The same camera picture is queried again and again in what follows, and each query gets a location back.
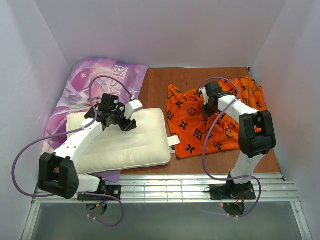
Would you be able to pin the aluminium rail frame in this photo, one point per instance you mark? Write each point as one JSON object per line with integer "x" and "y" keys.
{"x": 173, "y": 207}

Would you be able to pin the white pillow label tag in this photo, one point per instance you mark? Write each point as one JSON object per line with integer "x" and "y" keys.
{"x": 172, "y": 142}

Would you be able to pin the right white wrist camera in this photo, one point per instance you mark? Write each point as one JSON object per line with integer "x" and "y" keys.
{"x": 206, "y": 96}

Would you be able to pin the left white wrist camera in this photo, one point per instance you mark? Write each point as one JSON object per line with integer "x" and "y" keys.
{"x": 132, "y": 107}

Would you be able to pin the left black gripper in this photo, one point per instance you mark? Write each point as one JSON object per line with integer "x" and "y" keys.
{"x": 127, "y": 124}

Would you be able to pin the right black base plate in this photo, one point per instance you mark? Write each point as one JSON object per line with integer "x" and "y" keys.
{"x": 231, "y": 191}

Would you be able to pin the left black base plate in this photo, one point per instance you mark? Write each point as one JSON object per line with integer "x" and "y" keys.
{"x": 111, "y": 190}

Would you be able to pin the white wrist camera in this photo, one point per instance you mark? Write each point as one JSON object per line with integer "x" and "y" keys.
{"x": 206, "y": 96}
{"x": 132, "y": 107}

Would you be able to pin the purple Elsa printed cloth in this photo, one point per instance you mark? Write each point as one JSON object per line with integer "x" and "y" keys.
{"x": 89, "y": 80}

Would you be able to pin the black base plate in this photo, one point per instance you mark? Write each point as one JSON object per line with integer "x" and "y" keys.
{"x": 111, "y": 190}
{"x": 231, "y": 191}

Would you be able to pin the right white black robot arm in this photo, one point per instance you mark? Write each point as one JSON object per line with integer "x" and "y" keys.
{"x": 256, "y": 135}

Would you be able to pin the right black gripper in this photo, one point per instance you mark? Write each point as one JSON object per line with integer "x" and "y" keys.
{"x": 206, "y": 110}

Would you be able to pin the cream white pillow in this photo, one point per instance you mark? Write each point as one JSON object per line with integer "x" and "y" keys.
{"x": 114, "y": 150}

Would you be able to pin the orange black patterned pillowcase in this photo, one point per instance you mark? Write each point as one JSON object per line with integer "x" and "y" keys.
{"x": 199, "y": 133}

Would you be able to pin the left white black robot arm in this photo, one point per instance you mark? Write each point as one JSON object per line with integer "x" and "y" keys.
{"x": 57, "y": 170}

